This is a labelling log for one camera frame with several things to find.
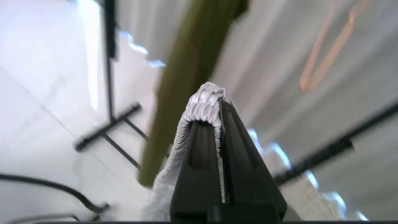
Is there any white curtain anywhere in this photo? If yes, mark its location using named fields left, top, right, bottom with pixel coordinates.
left=114, top=0, right=398, bottom=222

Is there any black clothes rack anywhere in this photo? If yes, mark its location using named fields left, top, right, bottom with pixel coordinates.
left=73, top=0, right=398, bottom=187

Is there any pink clothes hanger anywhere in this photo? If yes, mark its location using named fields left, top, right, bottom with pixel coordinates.
left=298, top=0, right=371, bottom=94

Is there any pale grey garment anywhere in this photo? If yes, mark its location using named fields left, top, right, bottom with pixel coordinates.
left=139, top=82, right=237, bottom=222

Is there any green shirt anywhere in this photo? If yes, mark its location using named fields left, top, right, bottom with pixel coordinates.
left=137, top=0, right=250, bottom=188

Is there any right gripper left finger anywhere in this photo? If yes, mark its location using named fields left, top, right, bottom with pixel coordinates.
left=169, top=120, right=225, bottom=222

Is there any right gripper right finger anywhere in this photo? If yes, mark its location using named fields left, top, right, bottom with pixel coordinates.
left=218, top=98, right=288, bottom=222

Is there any black cable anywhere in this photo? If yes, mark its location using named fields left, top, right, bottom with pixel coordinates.
left=0, top=172, right=112, bottom=215

